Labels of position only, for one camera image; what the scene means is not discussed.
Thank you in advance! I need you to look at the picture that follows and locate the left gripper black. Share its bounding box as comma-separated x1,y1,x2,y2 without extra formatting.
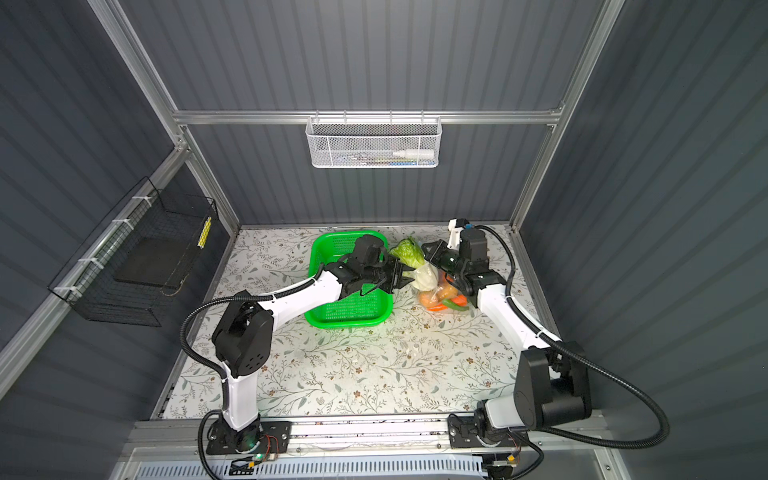
362,253,416,294

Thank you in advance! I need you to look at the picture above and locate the napa cabbage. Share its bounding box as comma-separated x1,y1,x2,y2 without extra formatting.
390,237,438,291

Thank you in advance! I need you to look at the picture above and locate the clear zip top bag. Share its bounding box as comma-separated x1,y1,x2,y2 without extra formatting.
390,237,469,312

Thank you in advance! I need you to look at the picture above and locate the green plastic basket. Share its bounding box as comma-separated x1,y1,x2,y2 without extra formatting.
304,230,393,329

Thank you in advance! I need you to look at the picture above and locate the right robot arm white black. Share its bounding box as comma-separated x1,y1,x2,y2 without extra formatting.
421,225,592,444

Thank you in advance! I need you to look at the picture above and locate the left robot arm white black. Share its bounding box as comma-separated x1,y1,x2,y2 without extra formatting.
212,234,413,432

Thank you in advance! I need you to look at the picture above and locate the white marker in basket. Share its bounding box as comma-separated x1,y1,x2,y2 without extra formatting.
393,149,435,161

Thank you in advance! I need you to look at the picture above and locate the black pad in basket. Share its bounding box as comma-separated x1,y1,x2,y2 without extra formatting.
114,237,198,290

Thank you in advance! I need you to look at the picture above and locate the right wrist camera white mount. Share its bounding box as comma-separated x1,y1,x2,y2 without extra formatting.
447,218,469,250

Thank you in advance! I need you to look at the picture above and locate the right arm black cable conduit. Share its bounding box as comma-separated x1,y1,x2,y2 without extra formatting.
473,224,671,450

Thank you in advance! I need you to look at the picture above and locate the white wire wall basket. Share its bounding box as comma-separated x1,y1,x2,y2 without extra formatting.
305,114,443,169

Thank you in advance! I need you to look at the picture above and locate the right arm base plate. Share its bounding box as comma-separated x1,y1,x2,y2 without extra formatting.
446,413,529,450

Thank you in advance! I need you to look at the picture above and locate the white vented cable duct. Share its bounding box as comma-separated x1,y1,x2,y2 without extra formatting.
128,454,488,480

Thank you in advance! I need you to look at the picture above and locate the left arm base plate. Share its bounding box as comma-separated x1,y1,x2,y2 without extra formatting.
204,420,293,458

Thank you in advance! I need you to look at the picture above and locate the black wire wall basket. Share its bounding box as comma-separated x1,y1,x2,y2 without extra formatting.
49,179,218,327

